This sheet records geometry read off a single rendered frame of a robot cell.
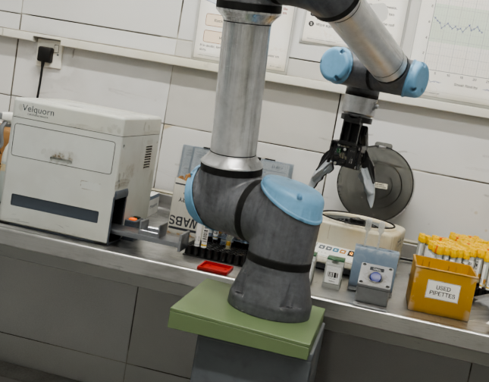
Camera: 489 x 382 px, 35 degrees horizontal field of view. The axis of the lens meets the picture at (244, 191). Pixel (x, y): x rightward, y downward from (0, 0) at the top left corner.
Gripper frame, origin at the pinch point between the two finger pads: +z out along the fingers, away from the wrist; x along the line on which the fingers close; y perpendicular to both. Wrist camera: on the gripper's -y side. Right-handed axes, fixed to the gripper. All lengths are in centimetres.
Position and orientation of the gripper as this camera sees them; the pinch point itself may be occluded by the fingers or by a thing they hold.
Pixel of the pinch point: (340, 201)
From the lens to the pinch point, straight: 181.0
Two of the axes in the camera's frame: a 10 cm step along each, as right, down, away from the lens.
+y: -3.2, 0.7, -9.4
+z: -2.0, 9.7, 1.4
